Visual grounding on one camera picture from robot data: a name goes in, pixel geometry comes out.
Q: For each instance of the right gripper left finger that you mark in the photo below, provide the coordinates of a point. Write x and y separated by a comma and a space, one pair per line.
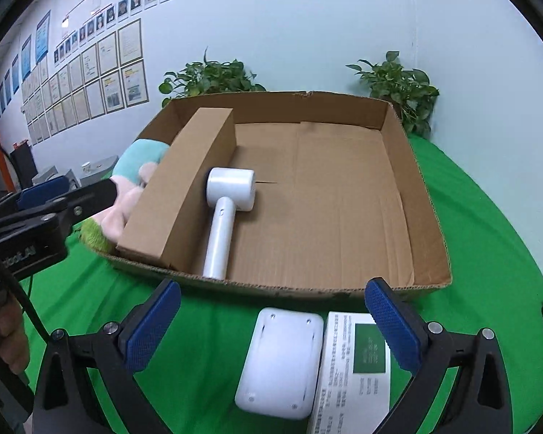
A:
65, 398

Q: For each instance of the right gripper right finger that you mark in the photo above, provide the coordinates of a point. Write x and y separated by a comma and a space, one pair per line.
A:
479, 400

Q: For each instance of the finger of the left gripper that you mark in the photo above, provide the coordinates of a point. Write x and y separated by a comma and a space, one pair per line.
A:
84, 202
40, 194

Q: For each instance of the pink teal plush toy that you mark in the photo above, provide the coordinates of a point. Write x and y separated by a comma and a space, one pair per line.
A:
131, 174

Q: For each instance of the long brown cardboard box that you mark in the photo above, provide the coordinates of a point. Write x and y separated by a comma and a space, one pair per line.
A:
166, 225

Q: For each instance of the white green printed carton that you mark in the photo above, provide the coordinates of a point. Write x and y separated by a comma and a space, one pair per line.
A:
353, 389

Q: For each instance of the white hair dryer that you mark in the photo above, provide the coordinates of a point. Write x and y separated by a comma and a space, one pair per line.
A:
228, 191

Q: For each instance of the white plastic device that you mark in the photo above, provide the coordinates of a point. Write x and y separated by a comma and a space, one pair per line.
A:
279, 376

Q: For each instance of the person's hand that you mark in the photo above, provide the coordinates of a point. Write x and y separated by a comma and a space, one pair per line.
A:
14, 345

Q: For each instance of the grey plastic stool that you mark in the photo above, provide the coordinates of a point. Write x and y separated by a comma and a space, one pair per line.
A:
100, 170
52, 172

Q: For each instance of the green tablecloth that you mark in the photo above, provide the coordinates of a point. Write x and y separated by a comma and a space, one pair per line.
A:
193, 376

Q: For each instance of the framed certificate lower right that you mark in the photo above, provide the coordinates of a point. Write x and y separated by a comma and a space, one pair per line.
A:
134, 83

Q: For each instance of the framed certificate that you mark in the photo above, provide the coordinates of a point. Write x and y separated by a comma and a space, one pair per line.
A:
134, 83
130, 43

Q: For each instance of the left potted green plant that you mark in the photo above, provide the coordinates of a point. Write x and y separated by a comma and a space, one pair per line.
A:
208, 77

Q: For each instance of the potted green plant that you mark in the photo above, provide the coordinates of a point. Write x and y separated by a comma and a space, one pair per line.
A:
208, 77
409, 91

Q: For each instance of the framed certificate upper right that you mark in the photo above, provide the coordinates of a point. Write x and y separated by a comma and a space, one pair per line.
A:
130, 43

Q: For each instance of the large open cardboard box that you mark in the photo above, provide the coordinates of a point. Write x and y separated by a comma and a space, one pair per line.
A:
339, 200

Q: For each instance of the right potted green plant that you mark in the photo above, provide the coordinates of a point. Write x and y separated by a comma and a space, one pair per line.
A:
409, 91

